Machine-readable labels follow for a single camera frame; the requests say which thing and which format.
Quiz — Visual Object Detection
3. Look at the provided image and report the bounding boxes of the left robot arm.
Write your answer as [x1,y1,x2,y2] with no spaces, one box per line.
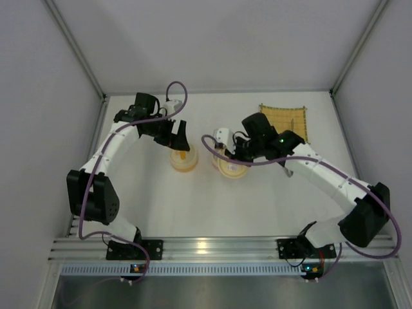
[66,93,190,247]

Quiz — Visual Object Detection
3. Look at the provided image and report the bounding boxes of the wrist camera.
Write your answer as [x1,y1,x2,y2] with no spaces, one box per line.
[213,127,236,154]
[162,100,183,115]

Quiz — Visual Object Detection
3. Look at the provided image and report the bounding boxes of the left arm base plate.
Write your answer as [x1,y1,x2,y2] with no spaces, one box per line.
[106,239,164,261]

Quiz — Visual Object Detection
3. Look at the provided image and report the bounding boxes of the slotted cable duct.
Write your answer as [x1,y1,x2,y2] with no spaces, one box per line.
[61,262,304,277]

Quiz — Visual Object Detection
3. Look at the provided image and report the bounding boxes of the steel food tongs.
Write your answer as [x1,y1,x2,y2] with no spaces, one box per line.
[284,118,294,178]

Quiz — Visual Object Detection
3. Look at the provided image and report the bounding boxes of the cream lunch box lid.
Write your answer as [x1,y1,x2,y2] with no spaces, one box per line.
[169,144,199,163]

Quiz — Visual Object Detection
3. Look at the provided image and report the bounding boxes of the orange lunch box bowl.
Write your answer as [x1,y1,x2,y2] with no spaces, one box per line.
[171,161,198,173]

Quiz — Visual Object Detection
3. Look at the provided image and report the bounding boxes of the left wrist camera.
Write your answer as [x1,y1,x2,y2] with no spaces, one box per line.
[162,100,183,115]

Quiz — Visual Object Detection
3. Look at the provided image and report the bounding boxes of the cream lid pink valve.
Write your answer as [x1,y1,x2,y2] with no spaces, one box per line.
[217,158,249,179]

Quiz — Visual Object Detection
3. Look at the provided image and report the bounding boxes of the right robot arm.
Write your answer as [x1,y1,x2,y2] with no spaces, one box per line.
[224,113,390,248]

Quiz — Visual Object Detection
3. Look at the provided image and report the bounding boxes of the aluminium mounting rail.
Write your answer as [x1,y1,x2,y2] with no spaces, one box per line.
[48,236,397,261]

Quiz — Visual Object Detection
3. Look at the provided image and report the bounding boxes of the pink lunch box bowl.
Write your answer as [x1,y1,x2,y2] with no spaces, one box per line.
[212,148,225,171]

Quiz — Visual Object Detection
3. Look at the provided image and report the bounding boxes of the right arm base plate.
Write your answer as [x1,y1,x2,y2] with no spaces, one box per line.
[276,238,337,260]

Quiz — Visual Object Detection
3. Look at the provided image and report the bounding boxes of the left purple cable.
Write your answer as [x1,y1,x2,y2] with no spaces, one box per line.
[78,80,189,284]

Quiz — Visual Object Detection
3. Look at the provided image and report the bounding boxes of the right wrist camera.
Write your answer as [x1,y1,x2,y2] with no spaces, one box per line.
[213,127,236,154]

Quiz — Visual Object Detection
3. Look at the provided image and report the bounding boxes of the woven bamboo tray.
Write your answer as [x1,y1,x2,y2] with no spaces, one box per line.
[259,104,309,143]

